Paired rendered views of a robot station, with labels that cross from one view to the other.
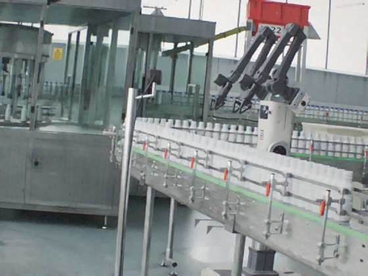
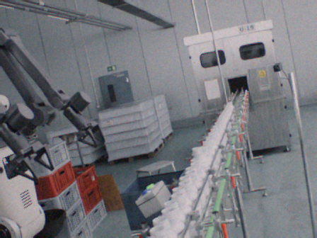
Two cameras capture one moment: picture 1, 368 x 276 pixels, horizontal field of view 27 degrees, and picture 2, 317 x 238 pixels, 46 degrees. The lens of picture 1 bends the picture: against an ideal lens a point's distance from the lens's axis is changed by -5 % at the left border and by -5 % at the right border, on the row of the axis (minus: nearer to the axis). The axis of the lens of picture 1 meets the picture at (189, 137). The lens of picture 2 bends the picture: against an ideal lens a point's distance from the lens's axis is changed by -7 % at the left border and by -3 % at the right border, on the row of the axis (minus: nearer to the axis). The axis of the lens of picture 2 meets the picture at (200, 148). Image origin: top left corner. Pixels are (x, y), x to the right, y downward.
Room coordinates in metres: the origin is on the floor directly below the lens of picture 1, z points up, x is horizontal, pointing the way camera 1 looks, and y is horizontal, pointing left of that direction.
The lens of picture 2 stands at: (5.91, 0.83, 1.47)
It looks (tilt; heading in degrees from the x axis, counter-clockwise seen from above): 11 degrees down; 208
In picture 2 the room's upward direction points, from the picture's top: 12 degrees counter-clockwise
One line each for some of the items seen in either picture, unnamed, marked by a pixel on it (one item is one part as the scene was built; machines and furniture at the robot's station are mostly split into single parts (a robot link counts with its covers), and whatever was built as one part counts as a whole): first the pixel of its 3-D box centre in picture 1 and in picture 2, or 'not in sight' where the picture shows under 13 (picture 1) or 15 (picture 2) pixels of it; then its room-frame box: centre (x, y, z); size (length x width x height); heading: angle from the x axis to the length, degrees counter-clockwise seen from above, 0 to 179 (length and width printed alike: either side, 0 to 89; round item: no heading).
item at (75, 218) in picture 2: not in sight; (58, 221); (3.38, -2.31, 0.33); 0.61 x 0.41 x 0.22; 24
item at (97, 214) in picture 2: not in sight; (83, 217); (2.74, -2.62, 0.11); 0.61 x 0.41 x 0.22; 21
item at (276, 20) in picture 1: (271, 100); not in sight; (11.44, -1.09, 1.40); 0.92 x 0.72 x 2.80; 90
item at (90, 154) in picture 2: not in sight; (80, 144); (-0.72, -5.76, 0.50); 1.23 x 1.05 x 1.00; 16
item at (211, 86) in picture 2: not in sight; (212, 88); (0.31, -1.68, 1.22); 0.23 x 0.03 x 0.32; 108
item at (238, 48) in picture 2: not in sight; (241, 91); (-0.55, -1.52, 1.05); 1.60 x 1.40 x 2.10; 18
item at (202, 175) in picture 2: (160, 140); (199, 184); (4.71, 0.17, 1.08); 0.06 x 0.06 x 0.17
